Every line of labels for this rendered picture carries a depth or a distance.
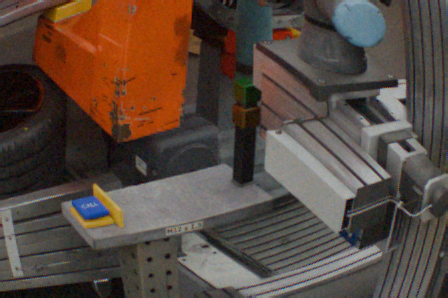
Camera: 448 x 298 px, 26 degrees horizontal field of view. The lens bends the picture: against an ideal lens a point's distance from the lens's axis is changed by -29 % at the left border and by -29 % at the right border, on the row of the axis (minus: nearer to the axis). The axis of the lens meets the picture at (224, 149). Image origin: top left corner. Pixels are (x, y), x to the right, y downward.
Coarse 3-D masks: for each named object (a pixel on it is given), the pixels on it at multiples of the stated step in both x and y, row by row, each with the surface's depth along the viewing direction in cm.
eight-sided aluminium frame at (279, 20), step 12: (204, 0) 283; (216, 0) 286; (300, 0) 306; (216, 12) 287; (228, 12) 290; (276, 12) 303; (288, 12) 305; (300, 12) 303; (228, 24) 291; (276, 24) 300; (288, 24) 302; (300, 24) 304
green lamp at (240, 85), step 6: (246, 78) 246; (234, 84) 245; (240, 84) 243; (246, 84) 243; (252, 84) 243; (234, 90) 245; (240, 90) 244; (246, 90) 243; (252, 90) 243; (258, 90) 244; (234, 96) 246; (240, 96) 244; (246, 96) 243; (252, 96) 244; (258, 96) 245; (246, 102) 244; (252, 102) 245
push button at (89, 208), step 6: (84, 198) 236; (90, 198) 236; (96, 198) 237; (72, 204) 234; (78, 204) 233; (84, 204) 234; (90, 204) 234; (96, 204) 234; (78, 210) 232; (84, 210) 231; (90, 210) 232; (96, 210) 232; (102, 210) 233; (84, 216) 230; (90, 216) 230; (96, 216) 231; (102, 216) 232
